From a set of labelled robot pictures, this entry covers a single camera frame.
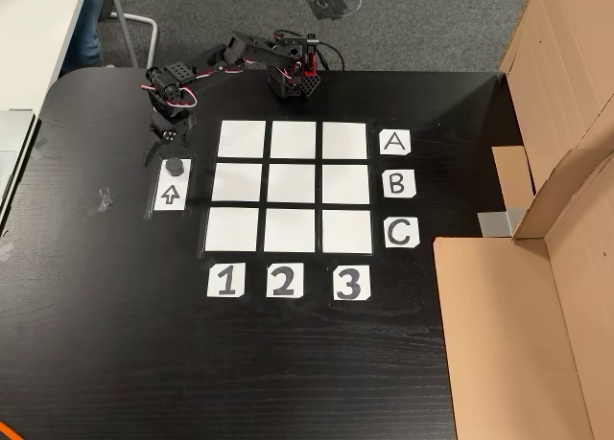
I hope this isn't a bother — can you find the paper sheet letter A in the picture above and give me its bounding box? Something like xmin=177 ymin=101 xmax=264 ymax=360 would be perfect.
xmin=378 ymin=128 xmax=413 ymax=157

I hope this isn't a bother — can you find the white arrow paper sheet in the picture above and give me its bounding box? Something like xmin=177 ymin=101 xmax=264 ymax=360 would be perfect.
xmin=153 ymin=158 xmax=192 ymax=213

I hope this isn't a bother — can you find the white nine-square grid sheet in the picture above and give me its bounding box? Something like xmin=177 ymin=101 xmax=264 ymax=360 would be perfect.
xmin=203 ymin=119 xmax=375 ymax=255

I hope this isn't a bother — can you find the paper sheet number 2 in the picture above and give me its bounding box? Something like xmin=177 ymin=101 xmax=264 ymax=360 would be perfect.
xmin=266 ymin=262 xmax=305 ymax=298

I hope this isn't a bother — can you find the grey metal table leg frame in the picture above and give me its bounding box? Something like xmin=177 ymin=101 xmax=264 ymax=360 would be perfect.
xmin=106 ymin=0 xmax=159 ymax=70

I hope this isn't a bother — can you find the paper sheet number 3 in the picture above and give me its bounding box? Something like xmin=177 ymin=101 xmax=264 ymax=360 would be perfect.
xmin=333 ymin=265 xmax=372 ymax=301

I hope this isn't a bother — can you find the crumpled grey tape piece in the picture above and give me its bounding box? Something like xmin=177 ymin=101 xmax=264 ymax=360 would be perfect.
xmin=88 ymin=187 xmax=115 ymax=217

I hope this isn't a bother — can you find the person's leg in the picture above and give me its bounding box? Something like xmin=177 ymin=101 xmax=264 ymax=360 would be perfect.
xmin=60 ymin=0 xmax=109 ymax=73

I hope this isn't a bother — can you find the paper sheet letter C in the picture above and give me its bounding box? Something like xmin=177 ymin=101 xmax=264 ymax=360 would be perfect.
xmin=383 ymin=218 xmax=421 ymax=249

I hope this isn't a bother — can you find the large brown cardboard box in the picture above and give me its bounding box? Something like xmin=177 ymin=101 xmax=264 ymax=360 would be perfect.
xmin=433 ymin=0 xmax=614 ymax=440

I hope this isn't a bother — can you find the paper sheet number 1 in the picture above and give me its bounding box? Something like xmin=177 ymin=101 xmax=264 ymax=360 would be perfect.
xmin=206 ymin=262 xmax=246 ymax=298

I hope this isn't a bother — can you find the grey tape strip at cardboard foot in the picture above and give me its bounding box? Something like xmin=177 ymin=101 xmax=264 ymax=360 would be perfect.
xmin=478 ymin=211 xmax=512 ymax=239

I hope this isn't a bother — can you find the paper sheet letter B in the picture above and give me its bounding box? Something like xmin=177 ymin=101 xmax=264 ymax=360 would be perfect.
xmin=382 ymin=169 xmax=417 ymax=199

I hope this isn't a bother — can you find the black tape patch on carpet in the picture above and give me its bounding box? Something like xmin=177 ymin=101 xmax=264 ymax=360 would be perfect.
xmin=302 ymin=0 xmax=362 ymax=20

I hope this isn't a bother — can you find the white table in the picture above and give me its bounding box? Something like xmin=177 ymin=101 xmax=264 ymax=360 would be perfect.
xmin=0 ymin=0 xmax=92 ymax=113

